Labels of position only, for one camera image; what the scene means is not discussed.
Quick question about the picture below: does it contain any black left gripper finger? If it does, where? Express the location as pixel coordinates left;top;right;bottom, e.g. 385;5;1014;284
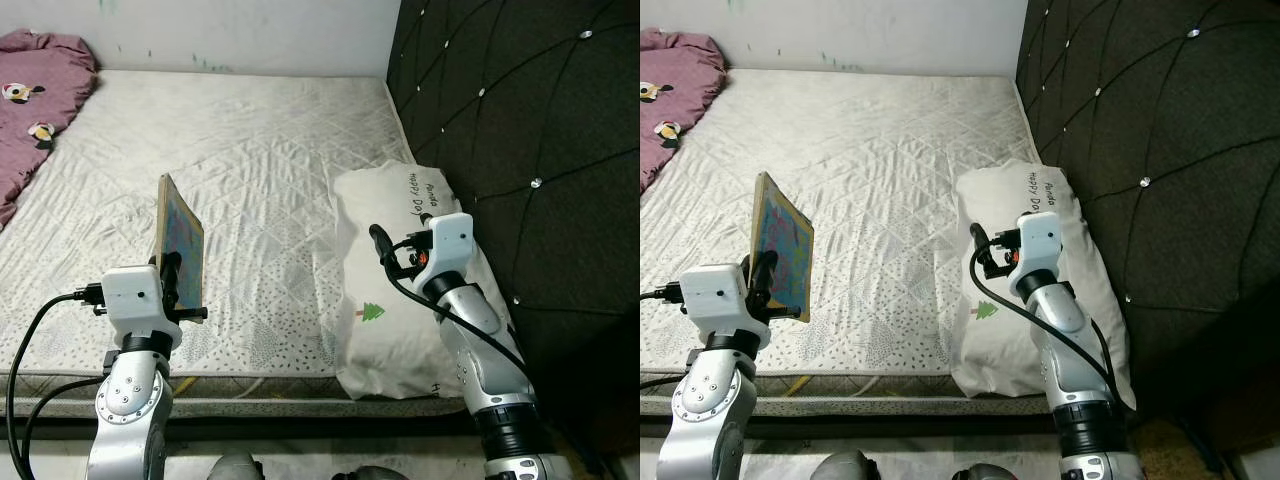
750;250;779;309
160;250;183;309

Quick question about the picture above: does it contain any colourful picture board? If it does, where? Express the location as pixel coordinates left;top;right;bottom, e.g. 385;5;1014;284
750;172;816;323
155;173;208;323

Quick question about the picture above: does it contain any white pillow with green tree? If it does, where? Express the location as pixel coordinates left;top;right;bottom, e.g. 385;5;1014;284
950;160;1136;411
332;160;516;401

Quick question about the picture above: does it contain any white quilted mattress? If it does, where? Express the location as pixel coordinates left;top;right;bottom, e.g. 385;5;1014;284
640;68;1061;416
0;68;441;416

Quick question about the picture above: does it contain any grey robot left leg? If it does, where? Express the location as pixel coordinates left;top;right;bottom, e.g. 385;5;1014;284
812;450;881;480
205;452;266;480

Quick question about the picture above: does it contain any black tufted headboard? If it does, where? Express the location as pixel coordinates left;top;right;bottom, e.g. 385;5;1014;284
1015;0;1280;421
385;0;641;431

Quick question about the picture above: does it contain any purple blanket with cartoon prints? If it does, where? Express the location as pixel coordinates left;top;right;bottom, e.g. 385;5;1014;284
640;28;729;196
0;30;99;231

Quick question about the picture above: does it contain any brown woven crate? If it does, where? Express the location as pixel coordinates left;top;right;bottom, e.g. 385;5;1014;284
1135;415;1241;480

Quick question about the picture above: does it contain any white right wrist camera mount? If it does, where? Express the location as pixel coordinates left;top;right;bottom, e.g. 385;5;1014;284
1015;212;1063;281
428;212;475;281

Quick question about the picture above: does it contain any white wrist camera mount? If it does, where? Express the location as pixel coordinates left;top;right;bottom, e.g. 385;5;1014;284
103;265;183;349
1015;212;1063;281
428;212;475;281
680;263;771;351

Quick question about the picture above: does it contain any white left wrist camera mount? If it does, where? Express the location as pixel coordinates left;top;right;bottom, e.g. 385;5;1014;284
103;265;183;349
680;263;771;351

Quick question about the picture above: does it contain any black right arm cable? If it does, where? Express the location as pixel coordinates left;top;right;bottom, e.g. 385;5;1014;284
970;240;1121;381
383;235;531;381

